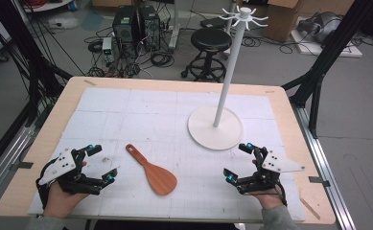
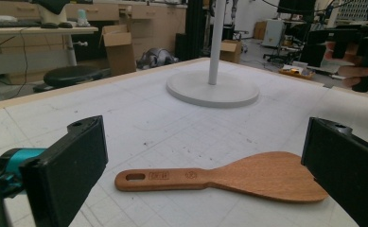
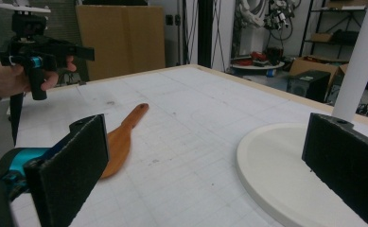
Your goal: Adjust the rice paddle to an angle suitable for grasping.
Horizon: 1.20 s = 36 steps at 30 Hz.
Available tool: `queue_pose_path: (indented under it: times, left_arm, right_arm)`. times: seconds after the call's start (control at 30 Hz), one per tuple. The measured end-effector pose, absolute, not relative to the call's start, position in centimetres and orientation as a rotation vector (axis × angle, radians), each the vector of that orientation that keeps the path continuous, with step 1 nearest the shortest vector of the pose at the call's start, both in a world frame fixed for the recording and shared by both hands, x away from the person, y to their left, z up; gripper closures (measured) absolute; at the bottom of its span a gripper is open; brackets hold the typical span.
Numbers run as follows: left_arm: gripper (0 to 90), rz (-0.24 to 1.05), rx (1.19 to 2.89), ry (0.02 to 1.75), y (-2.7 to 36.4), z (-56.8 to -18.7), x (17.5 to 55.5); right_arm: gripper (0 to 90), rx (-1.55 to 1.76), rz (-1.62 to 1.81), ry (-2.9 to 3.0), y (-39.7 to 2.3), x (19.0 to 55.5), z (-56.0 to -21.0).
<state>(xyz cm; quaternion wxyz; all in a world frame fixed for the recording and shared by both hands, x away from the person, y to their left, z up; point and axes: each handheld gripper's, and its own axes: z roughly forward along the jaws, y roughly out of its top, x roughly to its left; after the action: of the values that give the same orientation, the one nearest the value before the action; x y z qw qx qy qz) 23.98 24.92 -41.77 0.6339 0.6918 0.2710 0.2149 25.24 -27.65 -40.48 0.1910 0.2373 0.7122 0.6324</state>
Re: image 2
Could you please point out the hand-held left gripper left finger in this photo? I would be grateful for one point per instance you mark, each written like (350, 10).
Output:
(65, 170)

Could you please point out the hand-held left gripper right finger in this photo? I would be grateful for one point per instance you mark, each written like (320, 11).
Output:
(345, 170)

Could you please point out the wooden spatula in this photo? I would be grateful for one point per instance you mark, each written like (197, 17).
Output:
(260, 176)

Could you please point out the yellow tray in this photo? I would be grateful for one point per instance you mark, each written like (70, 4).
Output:
(296, 73)

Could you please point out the black monitor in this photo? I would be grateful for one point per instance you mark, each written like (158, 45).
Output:
(296, 6)

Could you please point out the black round stool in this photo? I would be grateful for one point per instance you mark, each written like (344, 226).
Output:
(71, 75)

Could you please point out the white appliance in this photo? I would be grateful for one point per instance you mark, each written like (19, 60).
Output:
(273, 33)

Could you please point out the tall open cardboard box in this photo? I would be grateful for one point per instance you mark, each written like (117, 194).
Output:
(120, 50)

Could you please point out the small cardboard box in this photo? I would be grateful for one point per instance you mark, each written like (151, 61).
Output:
(230, 50)

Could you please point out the light wooden desk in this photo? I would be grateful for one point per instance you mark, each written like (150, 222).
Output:
(39, 31)

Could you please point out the grey bag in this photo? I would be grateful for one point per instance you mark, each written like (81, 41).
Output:
(156, 58)

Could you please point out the black computer mouse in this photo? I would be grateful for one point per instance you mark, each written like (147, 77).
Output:
(49, 25)
(65, 25)

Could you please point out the white stand with round base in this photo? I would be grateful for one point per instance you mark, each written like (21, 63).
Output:
(216, 94)

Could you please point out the pale green bottle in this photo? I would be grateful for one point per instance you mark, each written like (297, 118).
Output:
(83, 17)

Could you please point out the black keyboard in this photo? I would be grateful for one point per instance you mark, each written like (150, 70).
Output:
(11, 23)

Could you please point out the light wooden cabinets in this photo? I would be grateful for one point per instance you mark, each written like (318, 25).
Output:
(159, 28)

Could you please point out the black metal column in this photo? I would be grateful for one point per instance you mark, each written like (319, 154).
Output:
(196, 28)

